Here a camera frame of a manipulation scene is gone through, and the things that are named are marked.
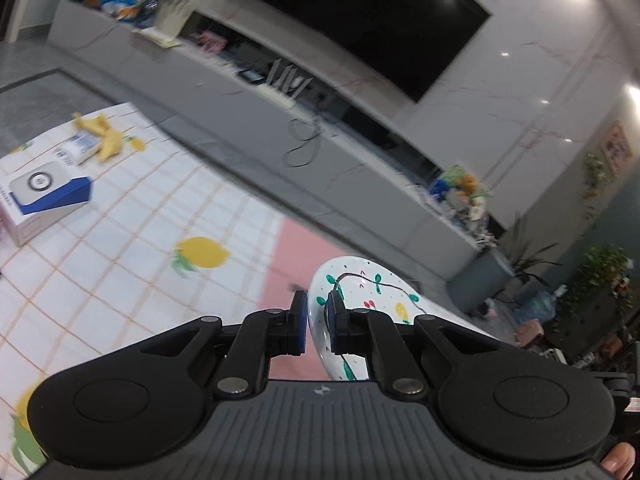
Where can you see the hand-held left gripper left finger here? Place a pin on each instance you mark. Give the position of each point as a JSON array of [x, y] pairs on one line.
[[299, 321]]

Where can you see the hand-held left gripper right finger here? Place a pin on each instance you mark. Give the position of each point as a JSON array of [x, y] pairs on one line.
[[332, 321]]

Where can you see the painted white plate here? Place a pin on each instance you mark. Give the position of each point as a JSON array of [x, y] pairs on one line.
[[380, 285]]

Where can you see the person's right hand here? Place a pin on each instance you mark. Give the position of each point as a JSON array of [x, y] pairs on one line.
[[622, 457]]

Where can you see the plant in grey pot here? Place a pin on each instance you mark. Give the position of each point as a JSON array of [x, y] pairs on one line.
[[480, 280]]

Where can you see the plush toys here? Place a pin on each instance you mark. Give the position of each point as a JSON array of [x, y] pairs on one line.
[[462, 187]]

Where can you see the blue water bottle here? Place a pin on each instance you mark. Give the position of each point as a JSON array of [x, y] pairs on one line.
[[540, 307]]

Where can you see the white router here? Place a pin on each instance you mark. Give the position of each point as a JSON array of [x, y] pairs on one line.
[[282, 90]]

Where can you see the banana peel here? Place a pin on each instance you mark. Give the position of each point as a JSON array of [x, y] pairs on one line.
[[107, 142]]

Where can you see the leafy green floor plant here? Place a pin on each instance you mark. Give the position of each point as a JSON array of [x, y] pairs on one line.
[[600, 280]]

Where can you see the white tube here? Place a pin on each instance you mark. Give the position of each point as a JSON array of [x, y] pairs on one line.
[[75, 149]]

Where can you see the white and blue box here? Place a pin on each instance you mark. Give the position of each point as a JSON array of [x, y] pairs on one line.
[[35, 200]]

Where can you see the pink printed box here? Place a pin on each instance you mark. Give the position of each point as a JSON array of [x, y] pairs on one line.
[[211, 40]]

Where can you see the hanging vine plant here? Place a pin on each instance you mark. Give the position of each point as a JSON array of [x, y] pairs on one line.
[[595, 180]]

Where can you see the black television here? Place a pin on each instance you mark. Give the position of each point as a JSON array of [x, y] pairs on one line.
[[360, 15]]

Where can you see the yellow paper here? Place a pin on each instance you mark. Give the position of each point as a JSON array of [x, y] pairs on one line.
[[157, 37]]

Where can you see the blue snack bags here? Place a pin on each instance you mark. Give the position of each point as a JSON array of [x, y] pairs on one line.
[[125, 7]]

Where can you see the framed wall picture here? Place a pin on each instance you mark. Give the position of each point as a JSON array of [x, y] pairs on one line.
[[616, 147]]

